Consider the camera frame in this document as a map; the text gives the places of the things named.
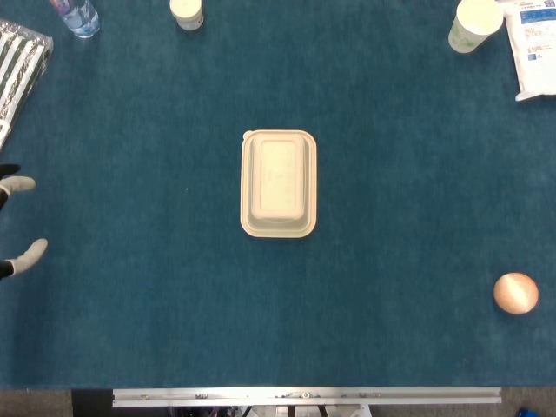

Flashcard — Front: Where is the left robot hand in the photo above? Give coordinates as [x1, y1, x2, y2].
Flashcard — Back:
[0, 163, 49, 283]

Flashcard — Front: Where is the beige upturned food container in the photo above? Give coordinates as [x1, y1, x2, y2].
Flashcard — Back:
[239, 129, 318, 239]

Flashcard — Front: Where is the black white striped package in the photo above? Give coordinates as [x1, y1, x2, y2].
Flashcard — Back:
[0, 18, 54, 151]

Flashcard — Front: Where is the blue felt table cloth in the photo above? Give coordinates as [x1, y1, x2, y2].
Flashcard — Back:
[0, 0, 556, 389]

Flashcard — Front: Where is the clear plastic water bottle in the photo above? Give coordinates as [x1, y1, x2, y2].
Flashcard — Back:
[49, 0, 101, 40]

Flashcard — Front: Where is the small white lidded jar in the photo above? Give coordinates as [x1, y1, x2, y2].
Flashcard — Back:
[169, 0, 204, 31]

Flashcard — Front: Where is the white paper cup green print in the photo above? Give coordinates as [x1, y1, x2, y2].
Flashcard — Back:
[447, 0, 505, 55]

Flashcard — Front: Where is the copper coloured round ball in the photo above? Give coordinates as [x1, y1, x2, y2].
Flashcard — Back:
[493, 272, 540, 314]

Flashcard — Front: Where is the white plastic bag blue print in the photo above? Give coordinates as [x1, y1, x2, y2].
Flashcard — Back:
[499, 0, 556, 103]

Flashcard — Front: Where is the robot base frame with cables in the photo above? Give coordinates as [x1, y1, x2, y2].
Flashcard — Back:
[171, 406, 374, 417]

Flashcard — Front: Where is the aluminium rail at table edge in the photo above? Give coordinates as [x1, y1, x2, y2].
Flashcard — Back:
[111, 386, 503, 408]

